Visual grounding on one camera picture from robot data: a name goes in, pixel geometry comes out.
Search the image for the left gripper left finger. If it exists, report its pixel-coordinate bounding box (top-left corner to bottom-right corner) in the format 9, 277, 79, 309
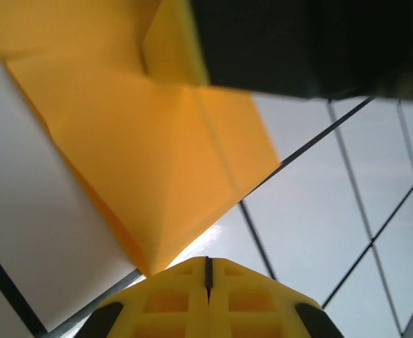
103, 256, 210, 338

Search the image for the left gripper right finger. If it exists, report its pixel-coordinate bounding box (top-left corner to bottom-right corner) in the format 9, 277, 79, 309
205, 256, 320, 338

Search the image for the orange paper sheet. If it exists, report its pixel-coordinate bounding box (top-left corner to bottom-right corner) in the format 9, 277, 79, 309
0, 0, 283, 277

